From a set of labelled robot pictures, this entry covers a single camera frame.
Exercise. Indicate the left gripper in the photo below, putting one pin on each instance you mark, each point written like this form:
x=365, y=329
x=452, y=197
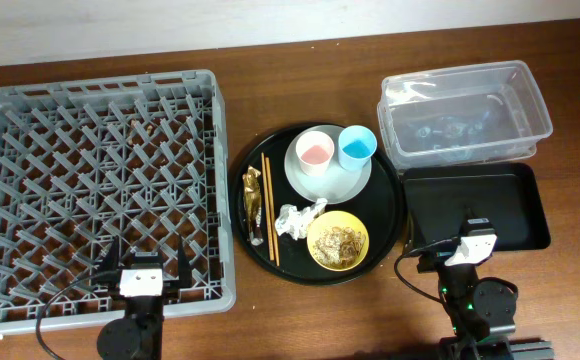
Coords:
x=171, y=286

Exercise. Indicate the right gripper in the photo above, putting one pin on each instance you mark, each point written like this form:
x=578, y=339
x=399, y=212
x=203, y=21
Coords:
x=429, y=262

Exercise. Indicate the gold foil wrapper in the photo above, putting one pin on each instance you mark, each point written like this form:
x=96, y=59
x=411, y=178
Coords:
x=252, y=205

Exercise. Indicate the food scraps pile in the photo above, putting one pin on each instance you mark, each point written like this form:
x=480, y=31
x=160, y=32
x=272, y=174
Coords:
x=338, y=247

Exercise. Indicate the yellow bowl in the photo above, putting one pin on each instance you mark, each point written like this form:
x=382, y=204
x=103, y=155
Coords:
x=337, y=219

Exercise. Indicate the blue cup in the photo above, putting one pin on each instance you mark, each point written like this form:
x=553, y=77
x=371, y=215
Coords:
x=356, y=145

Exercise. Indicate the white napkin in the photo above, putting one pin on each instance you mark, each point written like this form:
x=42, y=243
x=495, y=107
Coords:
x=295, y=222

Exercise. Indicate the pink cup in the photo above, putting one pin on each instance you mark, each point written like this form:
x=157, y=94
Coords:
x=314, y=150

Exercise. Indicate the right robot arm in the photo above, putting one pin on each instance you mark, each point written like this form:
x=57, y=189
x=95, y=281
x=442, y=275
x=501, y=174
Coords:
x=481, y=310

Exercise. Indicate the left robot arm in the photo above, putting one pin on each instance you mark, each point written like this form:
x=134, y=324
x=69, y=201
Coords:
x=137, y=334

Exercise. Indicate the grey dishwasher rack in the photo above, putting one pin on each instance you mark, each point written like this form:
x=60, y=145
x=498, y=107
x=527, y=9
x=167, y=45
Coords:
x=70, y=185

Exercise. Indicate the brown crumbs in rack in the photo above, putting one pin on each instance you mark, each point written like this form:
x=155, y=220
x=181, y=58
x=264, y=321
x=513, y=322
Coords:
x=139, y=133

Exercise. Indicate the black rectangular tray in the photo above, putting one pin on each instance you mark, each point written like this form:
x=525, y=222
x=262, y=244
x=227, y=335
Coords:
x=441, y=199

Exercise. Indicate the clear plastic bin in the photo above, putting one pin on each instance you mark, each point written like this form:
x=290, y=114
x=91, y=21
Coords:
x=480, y=113

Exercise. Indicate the grey plate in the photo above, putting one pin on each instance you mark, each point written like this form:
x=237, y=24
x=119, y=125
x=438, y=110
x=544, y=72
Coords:
x=336, y=185

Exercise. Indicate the round black tray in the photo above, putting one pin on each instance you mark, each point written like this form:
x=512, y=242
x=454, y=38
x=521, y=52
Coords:
x=380, y=206

